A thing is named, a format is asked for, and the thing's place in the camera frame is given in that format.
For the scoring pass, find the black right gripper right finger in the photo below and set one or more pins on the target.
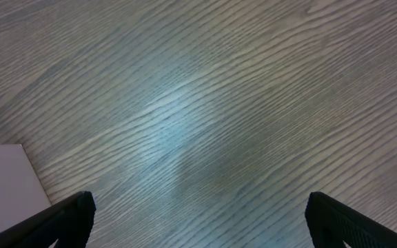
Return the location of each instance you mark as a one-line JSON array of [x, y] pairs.
[[332, 224]]

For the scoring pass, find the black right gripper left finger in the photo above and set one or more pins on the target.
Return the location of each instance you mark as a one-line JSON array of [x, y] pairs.
[[67, 224]]

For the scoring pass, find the white cardboard box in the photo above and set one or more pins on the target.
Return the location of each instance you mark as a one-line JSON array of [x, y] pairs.
[[21, 193]]

